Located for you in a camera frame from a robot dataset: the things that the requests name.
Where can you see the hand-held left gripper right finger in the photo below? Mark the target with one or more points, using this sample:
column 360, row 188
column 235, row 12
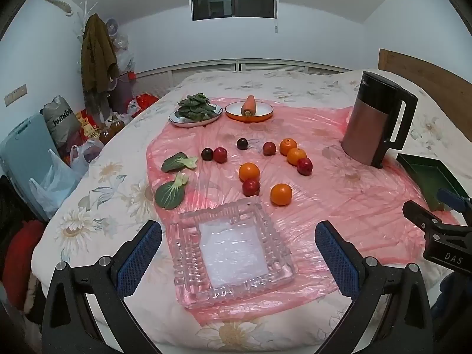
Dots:
column 337, row 261

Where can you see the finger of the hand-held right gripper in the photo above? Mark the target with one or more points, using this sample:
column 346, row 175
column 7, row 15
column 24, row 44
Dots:
column 451, row 197
column 420, row 215

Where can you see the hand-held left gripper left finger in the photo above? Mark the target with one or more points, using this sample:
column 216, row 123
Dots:
column 142, row 261

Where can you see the green tray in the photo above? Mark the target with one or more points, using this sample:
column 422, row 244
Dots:
column 431, row 179

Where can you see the orange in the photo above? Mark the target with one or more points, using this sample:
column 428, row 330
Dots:
column 281, row 194
column 296, row 156
column 288, row 146
column 249, row 172

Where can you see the red apple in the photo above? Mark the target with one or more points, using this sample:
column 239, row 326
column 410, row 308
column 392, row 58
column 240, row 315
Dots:
column 251, row 187
column 305, row 166
column 220, row 154

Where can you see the dark plum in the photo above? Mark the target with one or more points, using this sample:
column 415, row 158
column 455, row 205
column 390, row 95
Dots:
column 269, row 148
column 242, row 143
column 207, row 153

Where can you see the pink plastic sheet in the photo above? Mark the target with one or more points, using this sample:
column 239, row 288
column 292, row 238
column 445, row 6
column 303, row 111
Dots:
column 332, row 199

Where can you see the bok choy leaf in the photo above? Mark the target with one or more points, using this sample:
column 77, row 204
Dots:
column 167, row 196
column 173, row 163

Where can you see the clear glass tray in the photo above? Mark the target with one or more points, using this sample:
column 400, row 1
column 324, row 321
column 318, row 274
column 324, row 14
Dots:
column 232, row 250

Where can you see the copper and black kettle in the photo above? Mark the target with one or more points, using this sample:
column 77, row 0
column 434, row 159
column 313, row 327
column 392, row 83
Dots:
column 365, row 125

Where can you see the large white plastic bag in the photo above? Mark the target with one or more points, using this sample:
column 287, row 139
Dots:
column 51, row 191

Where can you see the red cloth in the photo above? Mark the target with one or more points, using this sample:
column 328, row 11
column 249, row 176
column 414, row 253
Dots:
column 24, row 250

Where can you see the small white plastic bag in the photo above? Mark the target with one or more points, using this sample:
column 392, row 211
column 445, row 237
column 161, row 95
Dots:
column 83, row 156

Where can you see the wooden headboard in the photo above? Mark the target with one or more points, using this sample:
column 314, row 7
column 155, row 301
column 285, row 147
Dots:
column 424, row 70

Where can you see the brown bottle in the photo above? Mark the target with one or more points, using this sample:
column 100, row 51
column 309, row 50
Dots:
column 117, row 125
column 105, row 135

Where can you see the white plate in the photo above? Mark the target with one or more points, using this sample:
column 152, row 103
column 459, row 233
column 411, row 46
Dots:
column 177, row 120

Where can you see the red and yellow packaging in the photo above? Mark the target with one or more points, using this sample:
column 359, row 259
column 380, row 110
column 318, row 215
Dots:
column 86, row 125

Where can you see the red bag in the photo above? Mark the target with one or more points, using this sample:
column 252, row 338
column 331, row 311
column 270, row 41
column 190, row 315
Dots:
column 145, row 102

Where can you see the light blue board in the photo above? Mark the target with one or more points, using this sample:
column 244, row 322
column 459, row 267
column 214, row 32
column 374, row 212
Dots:
column 25, row 147

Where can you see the pile of green leaves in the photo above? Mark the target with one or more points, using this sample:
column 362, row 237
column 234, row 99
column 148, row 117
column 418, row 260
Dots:
column 195, row 107

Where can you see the grey printed bag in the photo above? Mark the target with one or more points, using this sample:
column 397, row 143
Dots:
column 61, row 118

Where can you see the orange plate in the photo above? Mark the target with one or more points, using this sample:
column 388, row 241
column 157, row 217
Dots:
column 262, row 112

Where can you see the purple bin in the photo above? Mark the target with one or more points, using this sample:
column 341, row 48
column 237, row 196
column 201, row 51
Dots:
column 123, row 92

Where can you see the carrot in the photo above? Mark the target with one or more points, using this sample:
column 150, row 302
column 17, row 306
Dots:
column 249, row 105

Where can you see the floral blanket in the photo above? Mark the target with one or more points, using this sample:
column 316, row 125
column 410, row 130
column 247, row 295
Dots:
column 258, row 84

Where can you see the white radiator cover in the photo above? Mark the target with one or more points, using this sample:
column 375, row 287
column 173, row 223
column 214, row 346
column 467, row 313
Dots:
column 206, row 70

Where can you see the heap of clear plastic bags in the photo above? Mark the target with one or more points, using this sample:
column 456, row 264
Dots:
column 123, row 53

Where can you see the brown coat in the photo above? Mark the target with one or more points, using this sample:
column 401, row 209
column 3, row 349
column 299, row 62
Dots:
column 97, row 55

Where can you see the small white fan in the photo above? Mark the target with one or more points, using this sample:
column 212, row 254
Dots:
column 112, row 26

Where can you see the white coat rack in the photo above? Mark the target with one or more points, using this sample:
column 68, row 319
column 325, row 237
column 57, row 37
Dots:
column 87, row 7

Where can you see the wall switch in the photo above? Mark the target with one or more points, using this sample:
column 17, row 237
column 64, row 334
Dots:
column 15, row 95

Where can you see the white wall pipe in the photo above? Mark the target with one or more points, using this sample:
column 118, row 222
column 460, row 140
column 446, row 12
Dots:
column 55, row 2

